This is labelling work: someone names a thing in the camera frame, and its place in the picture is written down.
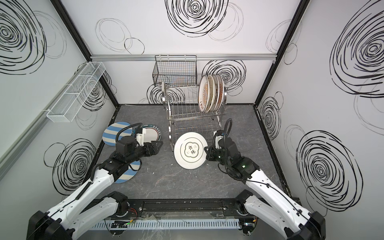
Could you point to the black wire basket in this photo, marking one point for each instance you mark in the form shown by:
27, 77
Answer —
175, 70

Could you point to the cream floral plate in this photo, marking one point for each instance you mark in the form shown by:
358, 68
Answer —
211, 92

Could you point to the white plate flower outline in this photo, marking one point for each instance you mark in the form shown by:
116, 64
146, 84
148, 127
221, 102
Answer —
189, 150

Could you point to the blue striped plate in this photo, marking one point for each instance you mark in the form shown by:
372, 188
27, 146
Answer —
109, 134
130, 173

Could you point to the white slotted cable duct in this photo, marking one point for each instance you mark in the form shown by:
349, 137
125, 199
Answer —
194, 224

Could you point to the stainless steel dish rack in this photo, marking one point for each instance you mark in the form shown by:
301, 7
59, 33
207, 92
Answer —
184, 115

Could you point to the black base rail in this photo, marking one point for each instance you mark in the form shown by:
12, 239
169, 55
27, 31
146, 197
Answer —
222, 207

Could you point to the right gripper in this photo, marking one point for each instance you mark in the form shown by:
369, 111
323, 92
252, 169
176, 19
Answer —
210, 154

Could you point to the green rimmed white plate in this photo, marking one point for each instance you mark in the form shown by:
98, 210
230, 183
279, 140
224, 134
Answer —
153, 133

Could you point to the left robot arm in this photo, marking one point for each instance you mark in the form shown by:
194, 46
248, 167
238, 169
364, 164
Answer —
72, 217

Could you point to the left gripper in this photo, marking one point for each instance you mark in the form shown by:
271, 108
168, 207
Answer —
155, 147

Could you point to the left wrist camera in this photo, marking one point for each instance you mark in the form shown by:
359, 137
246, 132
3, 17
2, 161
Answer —
140, 136

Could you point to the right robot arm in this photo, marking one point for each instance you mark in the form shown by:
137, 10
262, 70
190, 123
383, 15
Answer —
274, 207

